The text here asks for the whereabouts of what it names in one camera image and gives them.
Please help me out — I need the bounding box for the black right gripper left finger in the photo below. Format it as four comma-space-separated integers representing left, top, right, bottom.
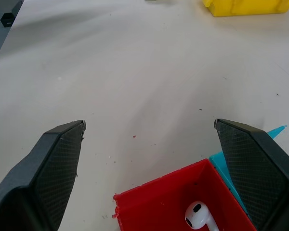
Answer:
0, 120, 87, 231

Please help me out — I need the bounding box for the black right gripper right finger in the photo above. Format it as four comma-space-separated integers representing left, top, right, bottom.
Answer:
213, 118, 289, 231

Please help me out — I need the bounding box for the blue plastic bin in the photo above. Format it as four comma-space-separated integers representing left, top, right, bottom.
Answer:
209, 125, 288, 221

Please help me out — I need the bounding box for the red plastic bin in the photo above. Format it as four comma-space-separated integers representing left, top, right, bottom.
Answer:
113, 158, 258, 231

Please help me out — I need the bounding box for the yellow plastic bin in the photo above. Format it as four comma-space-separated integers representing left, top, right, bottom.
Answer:
202, 0, 289, 17

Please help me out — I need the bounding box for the white earbud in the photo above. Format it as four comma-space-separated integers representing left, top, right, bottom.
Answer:
184, 201, 220, 231

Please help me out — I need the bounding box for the small black cube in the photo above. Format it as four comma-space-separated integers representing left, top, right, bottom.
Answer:
0, 13, 15, 27

